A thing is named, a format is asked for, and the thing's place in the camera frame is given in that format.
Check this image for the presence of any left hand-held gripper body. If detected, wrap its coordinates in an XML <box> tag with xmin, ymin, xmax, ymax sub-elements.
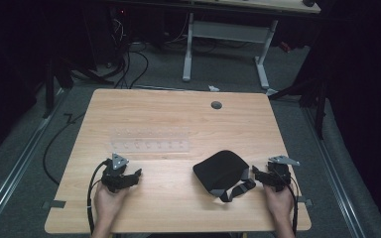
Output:
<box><xmin>100</xmin><ymin>152</ymin><xmax>137</xmax><ymax>194</ymax></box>

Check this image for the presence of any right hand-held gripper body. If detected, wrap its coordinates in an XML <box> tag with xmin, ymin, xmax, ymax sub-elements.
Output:
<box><xmin>260</xmin><ymin>155</ymin><xmax>302</xmax><ymax>193</ymax></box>

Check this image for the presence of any person's left hand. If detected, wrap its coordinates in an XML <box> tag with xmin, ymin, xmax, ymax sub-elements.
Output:
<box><xmin>93</xmin><ymin>180</ymin><xmax>131</xmax><ymax>220</ymax></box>

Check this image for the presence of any person's right hand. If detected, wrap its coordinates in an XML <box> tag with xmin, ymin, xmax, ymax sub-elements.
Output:
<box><xmin>263</xmin><ymin>183</ymin><xmax>295</xmax><ymax>220</ymax></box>

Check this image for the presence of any clear acrylic rack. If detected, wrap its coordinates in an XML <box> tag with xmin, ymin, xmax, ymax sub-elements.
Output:
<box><xmin>108</xmin><ymin>126</ymin><xmax>191</xmax><ymax>154</ymax></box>

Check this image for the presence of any grey tape piece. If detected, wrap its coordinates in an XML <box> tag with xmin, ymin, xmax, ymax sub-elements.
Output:
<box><xmin>297</xmin><ymin>195</ymin><xmax>314</xmax><ymax>208</ymax></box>
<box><xmin>41</xmin><ymin>199</ymin><xmax>67</xmax><ymax>210</ymax></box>

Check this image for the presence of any black metal stand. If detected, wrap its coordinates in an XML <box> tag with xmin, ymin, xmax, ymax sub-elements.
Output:
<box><xmin>42</xmin><ymin>58</ymin><xmax>115</xmax><ymax>119</ymax></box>
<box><xmin>267</xmin><ymin>73</ymin><xmax>330</xmax><ymax>141</ymax></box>

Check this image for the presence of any small red object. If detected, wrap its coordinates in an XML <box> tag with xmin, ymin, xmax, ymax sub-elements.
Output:
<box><xmin>278</xmin><ymin>41</ymin><xmax>293</xmax><ymax>54</ymax></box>

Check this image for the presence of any white-framed desk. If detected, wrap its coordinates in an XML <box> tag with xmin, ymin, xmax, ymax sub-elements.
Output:
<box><xmin>182</xmin><ymin>0</ymin><xmax>322</xmax><ymax>91</ymax></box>

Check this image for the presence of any left hand-held gripper black cable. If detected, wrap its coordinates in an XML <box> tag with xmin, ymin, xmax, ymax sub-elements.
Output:
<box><xmin>85</xmin><ymin>159</ymin><xmax>113</xmax><ymax>236</ymax></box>

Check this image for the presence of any hand-held gripper black cable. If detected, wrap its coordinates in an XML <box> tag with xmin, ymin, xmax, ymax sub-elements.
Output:
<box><xmin>85</xmin><ymin>159</ymin><xmax>113</xmax><ymax>236</ymax></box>
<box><xmin>277</xmin><ymin>169</ymin><xmax>302</xmax><ymax>236</ymax></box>

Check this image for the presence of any right hand-held gripper black cable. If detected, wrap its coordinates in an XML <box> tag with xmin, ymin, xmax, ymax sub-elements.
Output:
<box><xmin>277</xmin><ymin>169</ymin><xmax>302</xmax><ymax>236</ymax></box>

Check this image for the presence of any metal floor rail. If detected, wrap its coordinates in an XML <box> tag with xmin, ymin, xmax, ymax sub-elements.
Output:
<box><xmin>0</xmin><ymin>88</ymin><xmax>69</xmax><ymax>234</ymax></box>
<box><xmin>301</xmin><ymin>105</ymin><xmax>367</xmax><ymax>238</ymax></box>

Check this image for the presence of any black floor cable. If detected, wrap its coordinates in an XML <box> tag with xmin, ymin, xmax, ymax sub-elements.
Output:
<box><xmin>42</xmin><ymin>112</ymin><xmax>87</xmax><ymax>186</ymax></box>

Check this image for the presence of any bundle of black cables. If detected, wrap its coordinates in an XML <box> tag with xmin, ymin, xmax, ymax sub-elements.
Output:
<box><xmin>105</xmin><ymin>16</ymin><xmax>150</xmax><ymax>90</ymax></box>

